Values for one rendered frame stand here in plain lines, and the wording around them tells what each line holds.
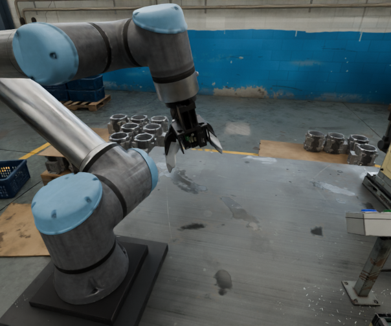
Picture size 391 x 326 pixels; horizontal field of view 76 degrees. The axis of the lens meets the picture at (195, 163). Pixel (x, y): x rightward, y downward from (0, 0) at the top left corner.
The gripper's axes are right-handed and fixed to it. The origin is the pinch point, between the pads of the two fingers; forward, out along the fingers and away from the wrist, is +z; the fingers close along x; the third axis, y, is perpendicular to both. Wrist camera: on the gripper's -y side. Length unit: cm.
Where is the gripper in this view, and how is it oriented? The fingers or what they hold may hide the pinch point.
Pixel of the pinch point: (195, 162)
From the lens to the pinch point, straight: 68.4
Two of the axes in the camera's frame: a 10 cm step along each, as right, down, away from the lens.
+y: 3.2, 5.3, -7.9
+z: 2.0, 7.7, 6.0
